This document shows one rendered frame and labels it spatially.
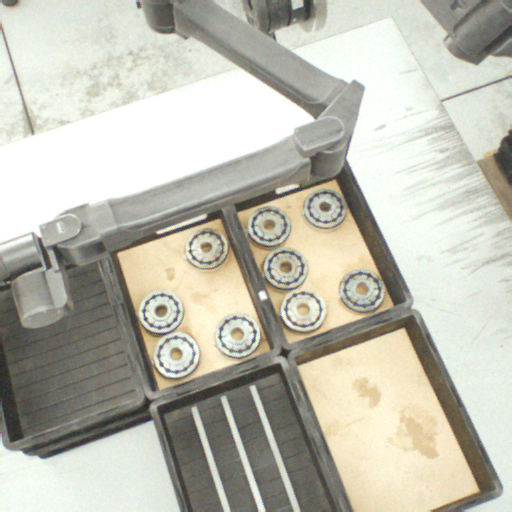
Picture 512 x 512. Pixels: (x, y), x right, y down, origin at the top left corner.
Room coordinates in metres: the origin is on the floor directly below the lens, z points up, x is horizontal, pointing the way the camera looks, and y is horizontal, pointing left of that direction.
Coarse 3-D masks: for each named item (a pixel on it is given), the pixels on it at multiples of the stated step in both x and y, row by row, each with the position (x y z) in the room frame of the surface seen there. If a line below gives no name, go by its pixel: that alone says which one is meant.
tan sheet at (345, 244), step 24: (240, 216) 0.69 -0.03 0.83; (288, 216) 0.68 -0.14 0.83; (312, 240) 0.61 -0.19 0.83; (336, 240) 0.60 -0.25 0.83; (360, 240) 0.60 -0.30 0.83; (312, 264) 0.55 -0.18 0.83; (336, 264) 0.54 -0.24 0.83; (360, 264) 0.54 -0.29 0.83; (312, 288) 0.49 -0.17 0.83; (336, 288) 0.48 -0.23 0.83; (360, 288) 0.48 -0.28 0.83; (336, 312) 0.43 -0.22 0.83; (288, 336) 0.38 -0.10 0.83
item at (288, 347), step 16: (352, 176) 0.72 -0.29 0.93; (368, 208) 0.63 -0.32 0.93; (240, 224) 0.63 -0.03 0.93; (240, 240) 0.59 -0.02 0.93; (384, 240) 0.55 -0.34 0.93; (256, 272) 0.51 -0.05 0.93; (400, 272) 0.47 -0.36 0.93; (400, 288) 0.44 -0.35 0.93; (272, 304) 0.43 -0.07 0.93; (400, 304) 0.40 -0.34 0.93; (272, 320) 0.40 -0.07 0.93; (368, 320) 0.37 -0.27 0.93; (320, 336) 0.35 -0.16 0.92
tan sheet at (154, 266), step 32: (128, 256) 0.62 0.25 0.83; (160, 256) 0.61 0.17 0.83; (128, 288) 0.54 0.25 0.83; (160, 288) 0.53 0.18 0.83; (192, 288) 0.52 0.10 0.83; (224, 288) 0.52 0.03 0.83; (192, 320) 0.45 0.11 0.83; (256, 320) 0.43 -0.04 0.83; (256, 352) 0.36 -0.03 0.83; (160, 384) 0.31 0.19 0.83
